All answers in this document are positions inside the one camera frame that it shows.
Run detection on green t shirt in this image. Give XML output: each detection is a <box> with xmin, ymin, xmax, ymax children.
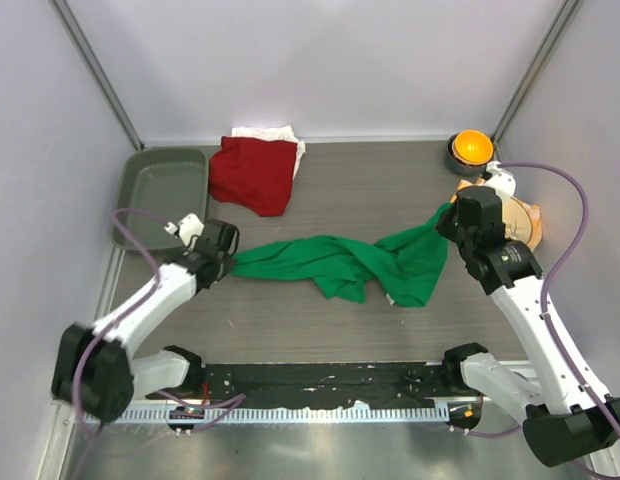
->
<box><xmin>233</xmin><ymin>202</ymin><xmax>451</xmax><ymax>308</ymax></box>

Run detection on floral ceramic plate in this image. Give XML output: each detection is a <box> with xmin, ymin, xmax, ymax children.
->
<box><xmin>502</xmin><ymin>198</ymin><xmax>533</xmax><ymax>243</ymax></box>

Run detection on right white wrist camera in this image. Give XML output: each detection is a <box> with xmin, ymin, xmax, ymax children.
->
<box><xmin>482</xmin><ymin>165</ymin><xmax>516</xmax><ymax>201</ymax></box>

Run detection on red folded t shirt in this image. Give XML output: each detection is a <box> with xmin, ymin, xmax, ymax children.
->
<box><xmin>209</xmin><ymin>136</ymin><xmax>297</xmax><ymax>217</ymax></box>

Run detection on white slotted cable duct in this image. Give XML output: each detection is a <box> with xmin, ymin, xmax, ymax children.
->
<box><xmin>113</xmin><ymin>402</ymin><xmax>449</xmax><ymax>425</ymax></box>

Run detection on orange bowl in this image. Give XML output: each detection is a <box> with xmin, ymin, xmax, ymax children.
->
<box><xmin>452</xmin><ymin>130</ymin><xmax>494</xmax><ymax>166</ymax></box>

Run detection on left aluminium frame post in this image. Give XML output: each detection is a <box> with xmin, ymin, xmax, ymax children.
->
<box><xmin>49</xmin><ymin>0</ymin><xmax>145</xmax><ymax>151</ymax></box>

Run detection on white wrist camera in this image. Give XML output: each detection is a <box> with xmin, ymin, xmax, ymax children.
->
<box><xmin>482</xmin><ymin>165</ymin><xmax>516</xmax><ymax>201</ymax></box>
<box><xmin>164</xmin><ymin>213</ymin><xmax>205</xmax><ymax>247</ymax></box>

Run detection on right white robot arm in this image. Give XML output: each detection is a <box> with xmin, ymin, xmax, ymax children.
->
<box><xmin>436</xmin><ymin>186</ymin><xmax>620</xmax><ymax>467</ymax></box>

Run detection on grey plastic tray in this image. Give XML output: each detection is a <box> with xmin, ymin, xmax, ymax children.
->
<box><xmin>115</xmin><ymin>147</ymin><xmax>209</xmax><ymax>255</ymax></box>

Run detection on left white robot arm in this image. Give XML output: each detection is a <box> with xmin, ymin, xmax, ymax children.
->
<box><xmin>51</xmin><ymin>214</ymin><xmax>240</xmax><ymax>423</ymax></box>

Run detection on orange checkered cloth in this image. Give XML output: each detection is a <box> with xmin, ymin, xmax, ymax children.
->
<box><xmin>450</xmin><ymin>178</ymin><xmax>542</xmax><ymax>251</ymax></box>

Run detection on aluminium frame post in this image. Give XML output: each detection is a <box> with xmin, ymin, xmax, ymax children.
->
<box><xmin>49</xmin><ymin>0</ymin><xmax>145</xmax><ymax>151</ymax></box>
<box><xmin>491</xmin><ymin>0</ymin><xmax>583</xmax><ymax>145</ymax></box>

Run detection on white folded t shirt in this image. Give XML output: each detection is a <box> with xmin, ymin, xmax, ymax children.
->
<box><xmin>231</xmin><ymin>125</ymin><xmax>306</xmax><ymax>179</ymax></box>

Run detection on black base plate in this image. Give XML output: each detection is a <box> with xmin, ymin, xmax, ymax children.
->
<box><xmin>178</xmin><ymin>362</ymin><xmax>478</xmax><ymax>410</ymax></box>

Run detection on grey bowl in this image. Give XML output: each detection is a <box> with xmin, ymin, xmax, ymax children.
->
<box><xmin>443</xmin><ymin>134</ymin><xmax>494</xmax><ymax>177</ymax></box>

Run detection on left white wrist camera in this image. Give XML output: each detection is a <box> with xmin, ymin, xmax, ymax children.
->
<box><xmin>164</xmin><ymin>213</ymin><xmax>205</xmax><ymax>247</ymax></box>

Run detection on right aluminium frame post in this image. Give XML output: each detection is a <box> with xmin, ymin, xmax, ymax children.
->
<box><xmin>491</xmin><ymin>0</ymin><xmax>583</xmax><ymax>145</ymax></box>

